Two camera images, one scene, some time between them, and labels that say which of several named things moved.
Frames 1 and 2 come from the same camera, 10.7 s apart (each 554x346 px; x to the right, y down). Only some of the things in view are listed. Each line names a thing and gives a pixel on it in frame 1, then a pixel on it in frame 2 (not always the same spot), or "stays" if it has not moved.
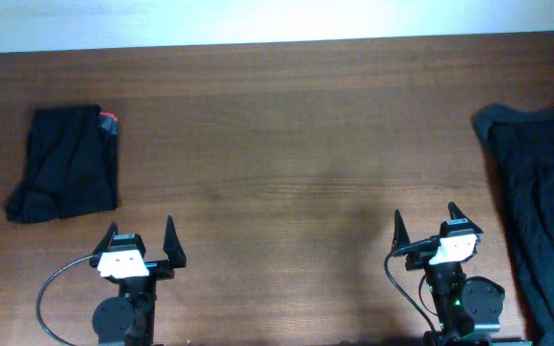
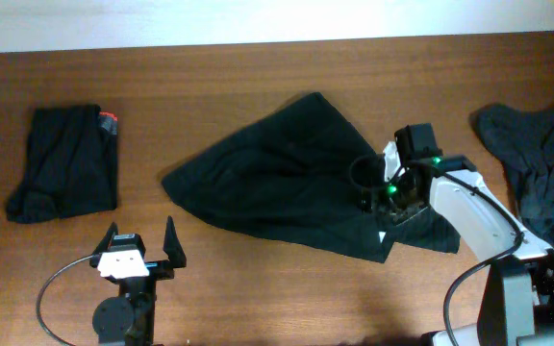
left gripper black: [172, 248] stays
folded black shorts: [71, 165] stays
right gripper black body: [418, 260] → [391, 199]
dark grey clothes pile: [541, 151] stays
